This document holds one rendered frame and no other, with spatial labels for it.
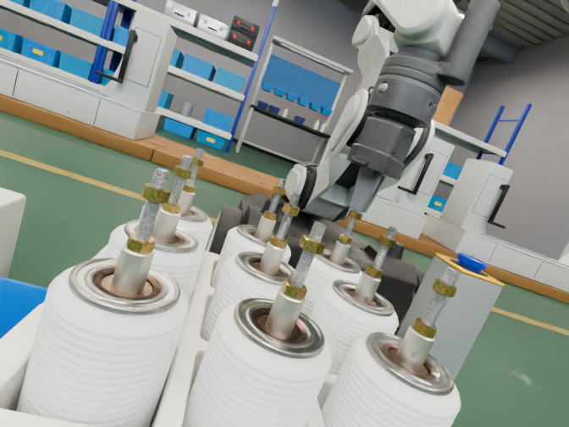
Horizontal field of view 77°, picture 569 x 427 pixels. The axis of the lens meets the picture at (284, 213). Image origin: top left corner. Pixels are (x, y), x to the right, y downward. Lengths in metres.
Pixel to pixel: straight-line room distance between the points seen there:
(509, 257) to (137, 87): 2.93
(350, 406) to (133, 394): 0.16
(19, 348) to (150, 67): 2.23
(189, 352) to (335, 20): 9.08
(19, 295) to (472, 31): 0.63
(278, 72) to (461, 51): 5.94
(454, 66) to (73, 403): 0.49
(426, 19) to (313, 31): 8.63
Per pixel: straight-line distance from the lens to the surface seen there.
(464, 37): 0.52
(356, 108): 0.81
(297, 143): 8.82
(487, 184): 3.06
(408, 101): 0.49
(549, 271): 3.58
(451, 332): 0.57
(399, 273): 0.95
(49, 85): 2.57
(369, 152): 0.47
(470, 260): 0.56
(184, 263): 0.36
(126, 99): 2.49
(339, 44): 9.21
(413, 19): 0.51
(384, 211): 2.62
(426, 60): 0.51
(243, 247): 0.47
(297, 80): 6.43
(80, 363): 0.27
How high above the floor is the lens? 0.39
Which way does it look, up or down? 10 degrees down
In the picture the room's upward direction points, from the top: 21 degrees clockwise
